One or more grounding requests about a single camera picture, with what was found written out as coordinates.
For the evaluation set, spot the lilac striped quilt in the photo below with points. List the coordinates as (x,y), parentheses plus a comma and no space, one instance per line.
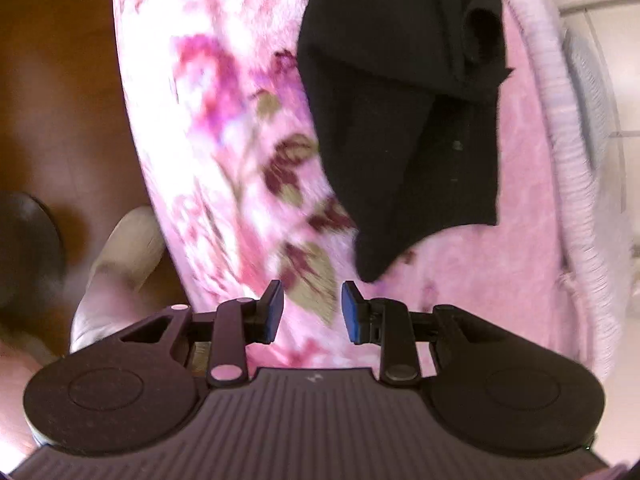
(550,110)

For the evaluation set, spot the dark round object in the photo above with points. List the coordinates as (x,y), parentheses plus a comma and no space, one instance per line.
(27,250)

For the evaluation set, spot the pink floral blanket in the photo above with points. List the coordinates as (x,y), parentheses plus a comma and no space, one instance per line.
(210,110)

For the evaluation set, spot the black garment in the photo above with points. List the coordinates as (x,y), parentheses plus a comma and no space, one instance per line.
(390,135)

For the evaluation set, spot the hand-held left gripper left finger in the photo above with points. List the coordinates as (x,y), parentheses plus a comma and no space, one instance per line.
(272,310)

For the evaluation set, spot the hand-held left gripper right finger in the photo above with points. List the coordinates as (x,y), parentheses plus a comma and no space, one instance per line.
(351,312)

